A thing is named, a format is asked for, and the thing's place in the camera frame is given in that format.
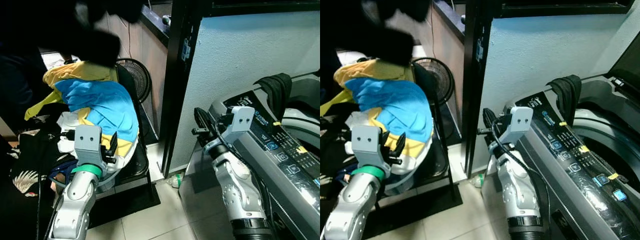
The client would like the plain black garment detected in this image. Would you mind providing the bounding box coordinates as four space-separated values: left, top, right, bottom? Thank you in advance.
254 73 293 118
546 74 582 126

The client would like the grey top-load washing machine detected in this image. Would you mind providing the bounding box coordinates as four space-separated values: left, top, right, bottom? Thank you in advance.
187 75 321 240
482 75 640 240

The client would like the blue garment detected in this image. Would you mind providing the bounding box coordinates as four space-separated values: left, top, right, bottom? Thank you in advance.
54 78 140 143
345 77 435 143

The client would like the black floral patterned garment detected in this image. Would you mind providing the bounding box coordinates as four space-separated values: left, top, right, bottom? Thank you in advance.
0 107 76 240
320 115 361 201

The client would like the black electric fan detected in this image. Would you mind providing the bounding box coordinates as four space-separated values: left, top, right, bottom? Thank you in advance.
412 57 455 106
116 58 152 103

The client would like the yellow garment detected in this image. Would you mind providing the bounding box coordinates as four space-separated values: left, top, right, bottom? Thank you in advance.
320 59 436 161
24 60 138 160

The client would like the black hanging cloth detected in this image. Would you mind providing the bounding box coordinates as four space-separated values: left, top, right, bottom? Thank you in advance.
0 0 143 68
320 0 433 66

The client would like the dark tinted washer lid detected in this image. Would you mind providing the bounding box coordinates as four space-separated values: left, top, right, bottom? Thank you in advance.
607 45 640 98

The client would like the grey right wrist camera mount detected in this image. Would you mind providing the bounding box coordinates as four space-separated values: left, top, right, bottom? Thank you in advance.
500 106 534 147
220 106 256 147

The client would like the black metal cabinet frame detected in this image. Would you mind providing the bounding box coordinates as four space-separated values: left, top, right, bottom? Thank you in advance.
160 0 321 176
462 0 636 176

